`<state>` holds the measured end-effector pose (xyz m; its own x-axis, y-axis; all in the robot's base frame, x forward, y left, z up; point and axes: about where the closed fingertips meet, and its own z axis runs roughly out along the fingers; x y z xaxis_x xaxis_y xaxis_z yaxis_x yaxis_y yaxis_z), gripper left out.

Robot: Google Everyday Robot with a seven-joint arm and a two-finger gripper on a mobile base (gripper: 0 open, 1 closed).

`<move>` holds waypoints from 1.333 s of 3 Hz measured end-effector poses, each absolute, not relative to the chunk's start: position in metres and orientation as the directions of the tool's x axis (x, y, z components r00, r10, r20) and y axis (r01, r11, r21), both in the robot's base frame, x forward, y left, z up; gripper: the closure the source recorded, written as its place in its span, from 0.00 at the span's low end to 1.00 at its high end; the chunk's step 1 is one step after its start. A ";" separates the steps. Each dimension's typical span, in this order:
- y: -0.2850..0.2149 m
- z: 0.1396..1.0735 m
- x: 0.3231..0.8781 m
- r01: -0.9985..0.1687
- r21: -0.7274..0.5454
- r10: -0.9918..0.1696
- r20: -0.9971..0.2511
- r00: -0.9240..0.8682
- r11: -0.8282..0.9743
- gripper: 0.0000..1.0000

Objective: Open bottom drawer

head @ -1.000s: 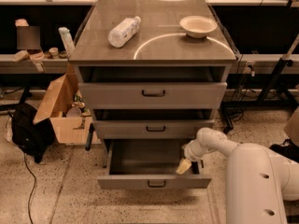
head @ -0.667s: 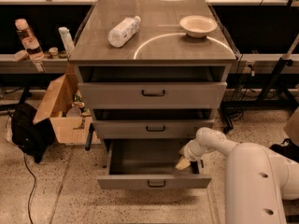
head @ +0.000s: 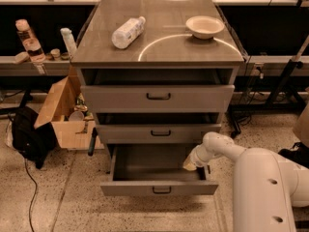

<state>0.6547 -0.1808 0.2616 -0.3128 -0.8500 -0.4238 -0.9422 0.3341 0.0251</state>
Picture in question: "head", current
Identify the black tripod stand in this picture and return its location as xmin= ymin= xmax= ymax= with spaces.
xmin=265 ymin=35 xmax=309 ymax=108

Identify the small round container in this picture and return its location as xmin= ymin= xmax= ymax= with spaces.
xmin=50 ymin=48 xmax=61 ymax=60

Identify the black backpack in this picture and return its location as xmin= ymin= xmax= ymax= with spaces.
xmin=9 ymin=106 xmax=57 ymax=169

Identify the white paper bowl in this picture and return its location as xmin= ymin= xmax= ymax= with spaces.
xmin=185 ymin=15 xmax=225 ymax=40

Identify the grey middle drawer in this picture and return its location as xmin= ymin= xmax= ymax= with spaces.
xmin=97 ymin=124 xmax=221 ymax=144

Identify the grey three-drawer cabinet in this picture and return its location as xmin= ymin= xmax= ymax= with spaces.
xmin=70 ymin=0 xmax=244 ymax=176

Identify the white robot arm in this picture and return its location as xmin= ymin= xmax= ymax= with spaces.
xmin=183 ymin=132 xmax=309 ymax=232

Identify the grey bottom drawer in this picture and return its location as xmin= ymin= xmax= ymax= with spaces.
xmin=100 ymin=144 xmax=218 ymax=196

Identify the clear plastic bottle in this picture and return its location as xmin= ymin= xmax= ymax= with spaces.
xmin=111 ymin=16 xmax=146 ymax=49

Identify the black floor cable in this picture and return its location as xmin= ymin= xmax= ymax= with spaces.
xmin=23 ymin=158 xmax=39 ymax=232

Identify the grey metal shelf rail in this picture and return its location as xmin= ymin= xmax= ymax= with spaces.
xmin=0 ymin=56 xmax=70 ymax=76

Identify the grey drawer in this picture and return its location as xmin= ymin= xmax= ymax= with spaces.
xmin=100 ymin=144 xmax=218 ymax=196
xmin=81 ymin=85 xmax=234 ymax=113
xmin=97 ymin=124 xmax=221 ymax=144

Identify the tall bottle with label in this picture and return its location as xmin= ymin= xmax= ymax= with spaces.
xmin=15 ymin=19 xmax=45 ymax=63

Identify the white green spray can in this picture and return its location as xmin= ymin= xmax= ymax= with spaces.
xmin=60 ymin=28 xmax=77 ymax=59

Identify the open cardboard box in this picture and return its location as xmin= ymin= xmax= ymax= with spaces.
xmin=34 ymin=67 xmax=96 ymax=150

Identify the grey top drawer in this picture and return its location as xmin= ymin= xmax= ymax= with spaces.
xmin=81 ymin=85 xmax=234 ymax=113

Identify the white cup in box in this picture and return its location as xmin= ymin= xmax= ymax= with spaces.
xmin=69 ymin=111 xmax=84 ymax=121

